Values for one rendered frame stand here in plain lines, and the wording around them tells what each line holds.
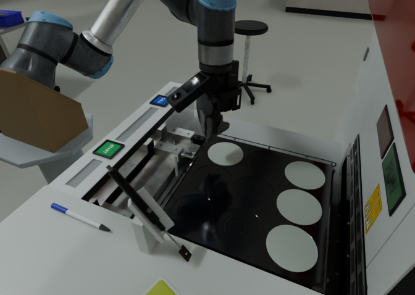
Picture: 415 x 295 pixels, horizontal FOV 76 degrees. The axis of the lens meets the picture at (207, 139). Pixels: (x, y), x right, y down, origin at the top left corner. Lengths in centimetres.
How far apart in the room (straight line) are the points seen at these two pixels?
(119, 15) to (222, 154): 57
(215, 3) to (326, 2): 594
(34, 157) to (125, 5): 57
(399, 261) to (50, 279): 49
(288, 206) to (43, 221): 51
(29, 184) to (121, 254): 179
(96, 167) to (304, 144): 66
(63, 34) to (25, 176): 149
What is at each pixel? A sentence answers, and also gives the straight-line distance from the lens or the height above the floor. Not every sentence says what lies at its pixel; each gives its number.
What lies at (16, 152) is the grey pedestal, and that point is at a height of 82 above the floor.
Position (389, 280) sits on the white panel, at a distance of 44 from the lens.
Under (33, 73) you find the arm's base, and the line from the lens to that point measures 96.
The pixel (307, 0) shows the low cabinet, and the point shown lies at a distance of 645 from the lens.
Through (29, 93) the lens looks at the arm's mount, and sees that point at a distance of 91.
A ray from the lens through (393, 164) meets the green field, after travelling 50.
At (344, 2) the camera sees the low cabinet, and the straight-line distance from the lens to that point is 643.
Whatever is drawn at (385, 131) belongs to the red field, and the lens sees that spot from 59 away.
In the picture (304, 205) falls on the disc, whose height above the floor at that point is 90.
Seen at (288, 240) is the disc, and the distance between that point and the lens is 60.
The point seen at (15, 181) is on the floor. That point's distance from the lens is 234.
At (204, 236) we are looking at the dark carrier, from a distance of 58.
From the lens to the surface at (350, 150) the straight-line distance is 79.
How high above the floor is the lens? 140
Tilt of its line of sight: 38 degrees down
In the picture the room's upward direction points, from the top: straight up
